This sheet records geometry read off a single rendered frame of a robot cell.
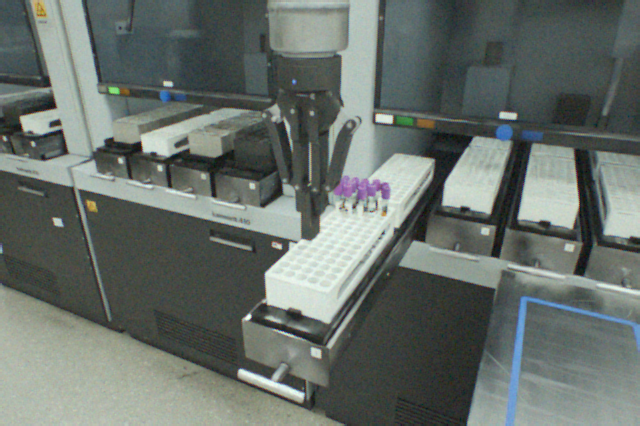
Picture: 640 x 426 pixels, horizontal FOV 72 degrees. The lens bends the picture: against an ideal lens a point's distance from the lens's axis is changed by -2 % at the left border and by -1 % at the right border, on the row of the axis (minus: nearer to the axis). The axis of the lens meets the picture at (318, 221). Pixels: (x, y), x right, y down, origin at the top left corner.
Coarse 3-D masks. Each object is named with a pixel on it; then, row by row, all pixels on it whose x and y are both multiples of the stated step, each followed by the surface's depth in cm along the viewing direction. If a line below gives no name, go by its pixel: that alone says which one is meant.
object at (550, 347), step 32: (512, 288) 67; (544, 288) 67; (576, 288) 67; (512, 320) 60; (544, 320) 60; (576, 320) 60; (608, 320) 60; (512, 352) 55; (544, 352) 55; (576, 352) 54; (608, 352) 54; (480, 384) 50; (512, 384) 50; (544, 384) 50; (576, 384) 50; (608, 384) 50; (480, 416) 46; (512, 416) 46; (544, 416) 46; (576, 416) 46; (608, 416) 46
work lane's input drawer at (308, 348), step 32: (416, 224) 93; (384, 256) 78; (256, 320) 62; (288, 320) 61; (352, 320) 64; (256, 352) 64; (288, 352) 61; (320, 352) 58; (256, 384) 60; (320, 384) 61
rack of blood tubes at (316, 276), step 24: (336, 216) 79; (360, 216) 79; (384, 216) 79; (312, 240) 71; (336, 240) 71; (360, 240) 71; (384, 240) 79; (288, 264) 65; (312, 264) 65; (336, 264) 65; (360, 264) 75; (288, 288) 61; (312, 288) 59; (336, 288) 60; (312, 312) 61; (336, 312) 62
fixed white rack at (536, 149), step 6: (534, 144) 119; (540, 144) 118; (534, 150) 114; (540, 150) 114; (546, 150) 114; (552, 150) 115; (558, 150) 115; (564, 150) 114; (570, 150) 114; (552, 156) 110; (558, 156) 110; (564, 156) 110; (570, 156) 110; (528, 162) 114
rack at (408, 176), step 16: (400, 160) 106; (416, 160) 106; (432, 160) 106; (384, 176) 97; (400, 176) 97; (416, 176) 98; (432, 176) 107; (400, 192) 89; (416, 192) 102; (400, 208) 85; (400, 224) 87
